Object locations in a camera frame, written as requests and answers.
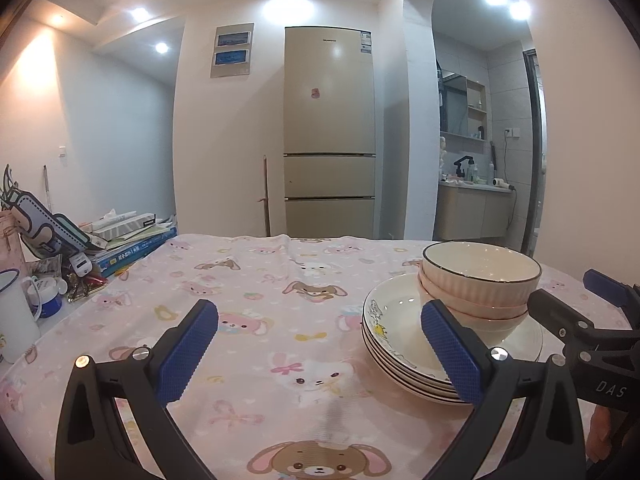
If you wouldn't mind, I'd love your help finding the white jar with blue label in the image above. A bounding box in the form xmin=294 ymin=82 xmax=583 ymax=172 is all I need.
xmin=27 ymin=277 xmax=68 ymax=320

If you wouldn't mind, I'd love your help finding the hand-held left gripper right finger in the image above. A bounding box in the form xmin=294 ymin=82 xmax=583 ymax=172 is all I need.
xmin=420 ymin=300 xmax=587 ymax=480

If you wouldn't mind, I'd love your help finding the pink cartoon print tablecloth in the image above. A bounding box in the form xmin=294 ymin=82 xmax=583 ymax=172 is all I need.
xmin=0 ymin=232 xmax=640 ymax=480

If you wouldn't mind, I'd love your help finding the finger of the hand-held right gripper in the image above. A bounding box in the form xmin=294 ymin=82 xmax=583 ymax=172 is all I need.
xmin=527 ymin=287 xmax=601 ymax=357
xmin=582 ymin=269 xmax=640 ymax=317

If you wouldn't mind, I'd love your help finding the beige three-door fridge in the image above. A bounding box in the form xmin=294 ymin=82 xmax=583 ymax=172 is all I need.
xmin=283 ymin=25 xmax=377 ymax=238

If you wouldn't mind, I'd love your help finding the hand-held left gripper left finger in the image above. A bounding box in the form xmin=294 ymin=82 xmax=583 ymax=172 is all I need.
xmin=54 ymin=299 xmax=220 ymax=480

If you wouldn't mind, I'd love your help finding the white bowl with black rim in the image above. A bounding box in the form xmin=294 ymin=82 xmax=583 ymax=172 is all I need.
xmin=421 ymin=241 xmax=542 ymax=307

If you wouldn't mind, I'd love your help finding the white mug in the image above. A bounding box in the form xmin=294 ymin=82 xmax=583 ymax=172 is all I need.
xmin=0 ymin=269 xmax=43 ymax=363

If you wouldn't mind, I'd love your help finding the person's right hand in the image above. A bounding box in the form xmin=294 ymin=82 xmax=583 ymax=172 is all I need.
xmin=586 ymin=406 xmax=617 ymax=463

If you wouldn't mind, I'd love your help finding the white and grey carton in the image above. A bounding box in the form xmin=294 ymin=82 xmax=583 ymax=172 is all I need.
xmin=92 ymin=211 xmax=157 ymax=241

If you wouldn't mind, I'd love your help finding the bunch of keys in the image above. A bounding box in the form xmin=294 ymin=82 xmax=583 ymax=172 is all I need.
xmin=65 ymin=272 xmax=108 ymax=303

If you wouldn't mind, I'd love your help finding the red broom and dustpan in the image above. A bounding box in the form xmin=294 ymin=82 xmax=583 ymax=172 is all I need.
xmin=257 ymin=155 xmax=273 ymax=236

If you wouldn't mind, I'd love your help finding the pale green flat box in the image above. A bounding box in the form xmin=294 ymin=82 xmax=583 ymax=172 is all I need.
xmin=107 ymin=224 xmax=176 ymax=250

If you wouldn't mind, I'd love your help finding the beige vanity cabinet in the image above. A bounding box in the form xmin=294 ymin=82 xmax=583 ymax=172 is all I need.
xmin=432 ymin=182 xmax=516 ymax=242

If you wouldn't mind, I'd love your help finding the pink bag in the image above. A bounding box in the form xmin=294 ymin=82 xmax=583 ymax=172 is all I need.
xmin=0 ymin=210 xmax=26 ymax=273

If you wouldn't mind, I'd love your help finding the bathroom mirror cabinet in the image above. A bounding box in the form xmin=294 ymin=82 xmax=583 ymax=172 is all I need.
xmin=440 ymin=71 xmax=488 ymax=141

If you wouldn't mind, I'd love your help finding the black door frame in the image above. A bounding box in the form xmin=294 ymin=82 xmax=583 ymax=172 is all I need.
xmin=522 ymin=50 xmax=548 ymax=256

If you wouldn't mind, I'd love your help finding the grey wall electrical panel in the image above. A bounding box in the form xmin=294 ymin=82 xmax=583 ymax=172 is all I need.
xmin=210 ymin=22 xmax=255 ymax=80

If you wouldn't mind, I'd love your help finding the white cartoon print plate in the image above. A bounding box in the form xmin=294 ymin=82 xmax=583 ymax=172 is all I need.
xmin=367 ymin=342 xmax=472 ymax=405
xmin=362 ymin=276 xmax=544 ymax=382
xmin=363 ymin=327 xmax=466 ymax=394

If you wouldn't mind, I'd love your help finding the stack of books and boxes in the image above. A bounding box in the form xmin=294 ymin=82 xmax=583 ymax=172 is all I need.
xmin=92 ymin=225 xmax=178 ymax=278

